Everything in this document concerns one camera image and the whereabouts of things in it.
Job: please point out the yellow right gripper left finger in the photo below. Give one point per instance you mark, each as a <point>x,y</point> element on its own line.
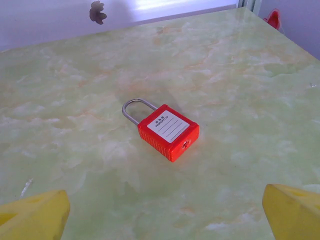
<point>32,217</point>

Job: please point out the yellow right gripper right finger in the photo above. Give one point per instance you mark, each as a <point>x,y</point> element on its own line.
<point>295,215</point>

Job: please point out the red padlock with white label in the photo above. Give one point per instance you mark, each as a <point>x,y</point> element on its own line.
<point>167,130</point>

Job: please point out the aluminium frame post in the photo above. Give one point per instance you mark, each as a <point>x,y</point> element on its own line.
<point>247,5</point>

